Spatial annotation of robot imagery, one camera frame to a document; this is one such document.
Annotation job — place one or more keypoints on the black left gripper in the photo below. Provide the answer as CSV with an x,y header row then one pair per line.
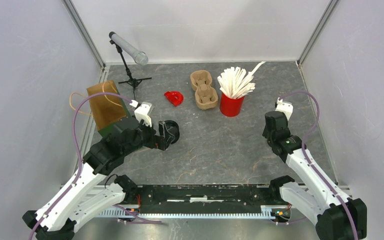
x,y
160,142

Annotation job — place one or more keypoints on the brown cardboard cup carrier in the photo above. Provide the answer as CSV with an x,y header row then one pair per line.
x,y
205,94

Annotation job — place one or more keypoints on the brown paper bag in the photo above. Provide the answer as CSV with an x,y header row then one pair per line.
x,y
105,109

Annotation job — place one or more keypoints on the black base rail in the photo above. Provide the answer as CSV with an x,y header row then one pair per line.
x,y
202,198

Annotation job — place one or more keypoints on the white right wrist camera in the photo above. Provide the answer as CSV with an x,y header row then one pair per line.
x,y
284,107

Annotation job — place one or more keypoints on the grey microphone on stand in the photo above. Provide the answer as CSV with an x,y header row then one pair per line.
x,y
139,57

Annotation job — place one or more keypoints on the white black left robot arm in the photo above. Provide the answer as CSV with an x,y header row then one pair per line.
x,y
68,211

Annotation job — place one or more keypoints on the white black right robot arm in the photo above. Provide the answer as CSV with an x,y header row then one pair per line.
x,y
334,214

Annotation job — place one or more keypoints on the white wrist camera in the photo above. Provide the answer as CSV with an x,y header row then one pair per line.
x,y
142,113
284,107

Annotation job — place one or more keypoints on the red cylindrical straw holder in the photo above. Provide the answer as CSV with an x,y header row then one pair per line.
x,y
230,107

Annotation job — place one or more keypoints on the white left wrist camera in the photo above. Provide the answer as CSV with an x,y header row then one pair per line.
x,y
142,113

